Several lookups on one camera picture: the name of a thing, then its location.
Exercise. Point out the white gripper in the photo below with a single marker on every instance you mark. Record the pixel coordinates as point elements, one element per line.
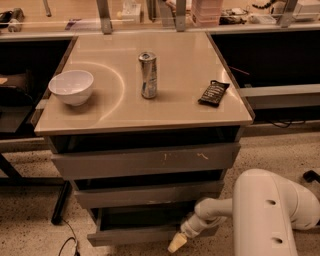
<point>190,228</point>

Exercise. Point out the grey bottom drawer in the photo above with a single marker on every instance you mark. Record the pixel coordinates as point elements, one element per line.
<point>138,224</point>

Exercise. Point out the grey drawer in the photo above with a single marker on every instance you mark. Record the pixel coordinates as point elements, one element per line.
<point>138,224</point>
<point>147,195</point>
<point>145,161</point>

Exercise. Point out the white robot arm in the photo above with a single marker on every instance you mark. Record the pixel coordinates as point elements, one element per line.
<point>265,208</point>

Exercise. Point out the grey middle drawer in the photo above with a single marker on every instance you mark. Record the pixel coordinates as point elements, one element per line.
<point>147,195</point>

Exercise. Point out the grey top drawer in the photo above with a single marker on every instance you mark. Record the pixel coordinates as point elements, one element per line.
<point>145,161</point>

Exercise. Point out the grey drawer cabinet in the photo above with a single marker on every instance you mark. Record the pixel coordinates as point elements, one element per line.
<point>118,117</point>

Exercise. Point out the black table leg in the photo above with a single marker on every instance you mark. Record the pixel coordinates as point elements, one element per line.
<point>59,206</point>

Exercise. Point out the black chair base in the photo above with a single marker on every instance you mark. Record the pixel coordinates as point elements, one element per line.
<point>311,176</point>

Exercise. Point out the black snack bar wrapper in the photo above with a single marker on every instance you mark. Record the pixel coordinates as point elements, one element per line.
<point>214,93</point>

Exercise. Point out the silver drink can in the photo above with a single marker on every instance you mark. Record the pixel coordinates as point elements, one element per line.
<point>148,62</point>

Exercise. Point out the white ceramic bowl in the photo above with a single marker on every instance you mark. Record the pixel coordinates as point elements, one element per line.
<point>73,87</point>

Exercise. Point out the pink stacked trays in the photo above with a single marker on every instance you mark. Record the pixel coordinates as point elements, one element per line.
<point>206,13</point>

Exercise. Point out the grey metal upright post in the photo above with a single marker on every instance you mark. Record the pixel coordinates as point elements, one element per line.
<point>180,15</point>
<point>286,18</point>
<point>104,15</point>

